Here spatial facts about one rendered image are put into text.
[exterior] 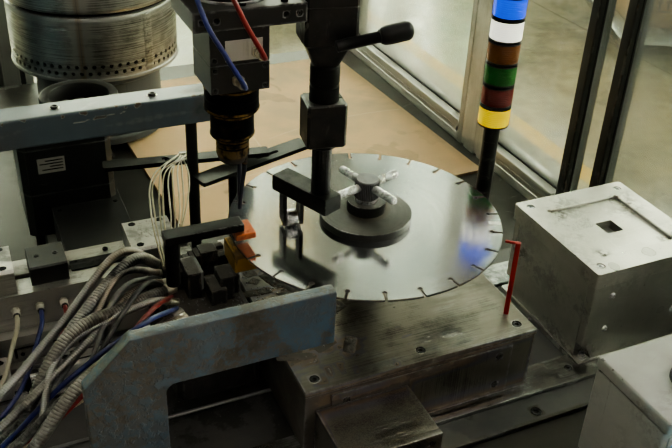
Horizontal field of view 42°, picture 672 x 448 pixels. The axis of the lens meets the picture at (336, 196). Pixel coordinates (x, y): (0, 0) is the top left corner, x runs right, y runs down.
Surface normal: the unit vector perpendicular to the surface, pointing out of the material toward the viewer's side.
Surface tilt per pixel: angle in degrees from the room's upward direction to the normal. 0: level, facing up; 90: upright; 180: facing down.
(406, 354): 0
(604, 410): 90
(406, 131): 0
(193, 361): 90
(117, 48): 90
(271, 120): 0
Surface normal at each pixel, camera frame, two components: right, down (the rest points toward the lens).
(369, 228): 0.05, -0.81
